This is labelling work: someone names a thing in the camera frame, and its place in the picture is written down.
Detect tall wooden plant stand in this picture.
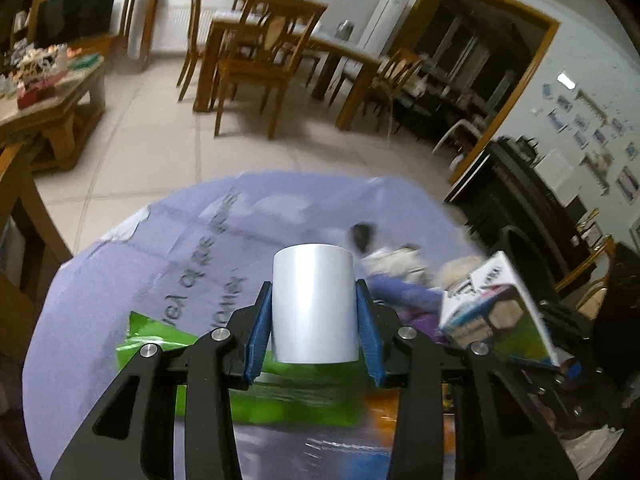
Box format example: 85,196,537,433
118,0,165,73

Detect wooden dining chair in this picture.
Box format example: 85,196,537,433
177,0,202,102
214,0,328,140
362,48,424,136

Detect black flat television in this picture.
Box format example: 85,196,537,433
35,0,114,48

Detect white plastic chair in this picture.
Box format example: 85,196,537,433
432,119,483,171

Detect white standing air conditioner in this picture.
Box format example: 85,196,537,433
357,0,408,56

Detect metal kettle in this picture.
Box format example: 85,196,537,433
334,20,355,41

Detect wooden coffee table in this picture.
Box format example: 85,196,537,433
1,56,105,172

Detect wooden dining table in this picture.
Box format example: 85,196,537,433
192,6,384,132

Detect black upright piano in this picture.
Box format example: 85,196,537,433
445,138,596,301

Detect white paper cup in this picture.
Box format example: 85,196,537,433
271,244,359,365

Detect purple floral tablecloth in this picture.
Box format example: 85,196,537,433
23,171,475,477

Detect wooden dining chair left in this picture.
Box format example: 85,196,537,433
177,0,202,102

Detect wooden dining chair front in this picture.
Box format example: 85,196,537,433
214,0,328,140

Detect wooden dining chair right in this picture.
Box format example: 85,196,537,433
362,48,424,136

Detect wooden armchair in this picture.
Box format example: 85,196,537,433
1,144,72,362

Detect green white carton box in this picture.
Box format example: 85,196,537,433
439,252,560,366

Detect green plastic bag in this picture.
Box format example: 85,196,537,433
115,310,371,428

